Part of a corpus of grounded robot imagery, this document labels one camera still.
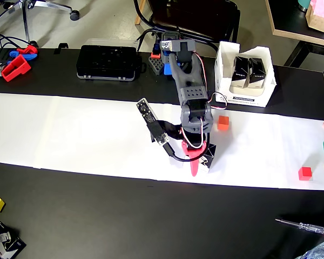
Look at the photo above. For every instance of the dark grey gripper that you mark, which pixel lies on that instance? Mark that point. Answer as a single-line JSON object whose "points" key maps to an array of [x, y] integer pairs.
{"points": [[192, 154]]}

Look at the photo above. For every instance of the long white paper sheet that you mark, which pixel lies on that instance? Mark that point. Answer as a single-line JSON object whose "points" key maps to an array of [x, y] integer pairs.
{"points": [[97, 135]]}

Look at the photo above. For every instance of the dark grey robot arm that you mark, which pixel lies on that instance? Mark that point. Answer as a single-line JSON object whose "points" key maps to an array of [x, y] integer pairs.
{"points": [[186, 78]]}

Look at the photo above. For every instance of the orange wooden cube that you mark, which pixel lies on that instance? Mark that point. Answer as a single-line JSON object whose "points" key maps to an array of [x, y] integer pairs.
{"points": [[223, 123]]}

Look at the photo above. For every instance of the white open cardboard box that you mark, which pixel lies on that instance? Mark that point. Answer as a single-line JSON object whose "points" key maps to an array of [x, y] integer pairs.
{"points": [[243, 101]]}

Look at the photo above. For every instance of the blue printed block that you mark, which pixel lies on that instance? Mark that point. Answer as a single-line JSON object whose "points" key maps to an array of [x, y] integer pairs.
{"points": [[168, 69]]}

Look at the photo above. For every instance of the grey perforated printed block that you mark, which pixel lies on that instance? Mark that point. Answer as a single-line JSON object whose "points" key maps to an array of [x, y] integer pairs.
{"points": [[156, 66]]}

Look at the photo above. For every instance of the red wooden cube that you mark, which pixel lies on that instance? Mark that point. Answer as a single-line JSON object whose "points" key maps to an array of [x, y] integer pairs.
{"points": [[305, 173]]}

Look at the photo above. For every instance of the red printed clip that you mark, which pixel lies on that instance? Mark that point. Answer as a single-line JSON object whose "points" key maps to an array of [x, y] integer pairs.
{"points": [[156, 55]]}

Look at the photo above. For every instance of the black plastic case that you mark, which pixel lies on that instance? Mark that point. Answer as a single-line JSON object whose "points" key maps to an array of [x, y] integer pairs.
{"points": [[105, 62]]}

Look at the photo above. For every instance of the black chair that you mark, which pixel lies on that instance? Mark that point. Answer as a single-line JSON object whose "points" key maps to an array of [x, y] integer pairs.
{"points": [[205, 16]]}

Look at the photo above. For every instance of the clear plastic water bottle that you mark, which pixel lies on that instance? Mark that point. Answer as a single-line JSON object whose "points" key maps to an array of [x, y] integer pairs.
{"points": [[321, 252]]}

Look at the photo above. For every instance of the light wooden leg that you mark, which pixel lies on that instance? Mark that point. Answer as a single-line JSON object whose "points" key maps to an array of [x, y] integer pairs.
{"points": [[140, 12]]}

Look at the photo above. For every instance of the black table with wooden edge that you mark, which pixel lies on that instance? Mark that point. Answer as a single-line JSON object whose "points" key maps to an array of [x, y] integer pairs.
{"points": [[289, 19]]}

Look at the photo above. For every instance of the black table clamp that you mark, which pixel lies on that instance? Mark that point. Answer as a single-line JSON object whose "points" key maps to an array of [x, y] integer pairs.
{"points": [[62, 45]]}

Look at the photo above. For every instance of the brown cardboard box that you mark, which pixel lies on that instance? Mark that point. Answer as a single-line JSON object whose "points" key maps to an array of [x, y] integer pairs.
{"points": [[316, 20]]}

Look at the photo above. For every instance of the teal cup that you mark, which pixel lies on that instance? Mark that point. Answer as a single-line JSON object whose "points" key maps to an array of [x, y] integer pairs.
{"points": [[303, 4]]}

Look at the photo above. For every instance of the blue printed part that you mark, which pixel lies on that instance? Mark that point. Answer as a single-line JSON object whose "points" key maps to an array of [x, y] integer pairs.
{"points": [[29, 56], [13, 54]]}

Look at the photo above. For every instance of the small red printed part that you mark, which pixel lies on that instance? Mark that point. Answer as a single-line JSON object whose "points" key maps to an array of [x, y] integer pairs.
{"points": [[29, 50]]}

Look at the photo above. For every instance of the large red printed part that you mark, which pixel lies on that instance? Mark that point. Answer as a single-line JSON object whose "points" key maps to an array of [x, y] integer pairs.
{"points": [[14, 67]]}

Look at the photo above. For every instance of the black product box with picture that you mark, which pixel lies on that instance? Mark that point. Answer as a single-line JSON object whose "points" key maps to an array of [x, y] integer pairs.
{"points": [[5, 242]]}

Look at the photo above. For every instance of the chrome office chair base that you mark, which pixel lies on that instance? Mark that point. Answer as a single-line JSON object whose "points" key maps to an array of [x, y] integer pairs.
{"points": [[26, 19]]}

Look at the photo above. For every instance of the long camera circuit board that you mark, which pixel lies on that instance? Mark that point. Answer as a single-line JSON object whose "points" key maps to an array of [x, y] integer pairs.
{"points": [[151, 121]]}

